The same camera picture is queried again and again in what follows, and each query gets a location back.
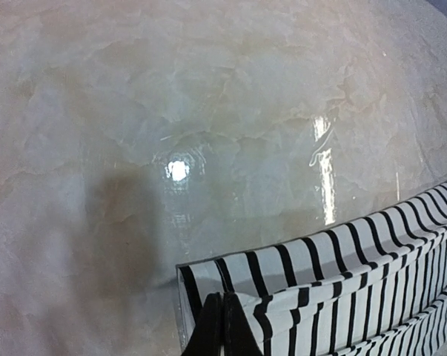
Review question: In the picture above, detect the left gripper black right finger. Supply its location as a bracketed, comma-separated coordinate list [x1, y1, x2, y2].
[222, 293, 262, 356]

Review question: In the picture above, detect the black white striped shirt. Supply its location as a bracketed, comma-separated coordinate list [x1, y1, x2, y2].
[177, 181, 447, 355]

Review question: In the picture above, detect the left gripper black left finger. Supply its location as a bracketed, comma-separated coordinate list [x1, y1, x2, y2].
[185, 293, 222, 356]

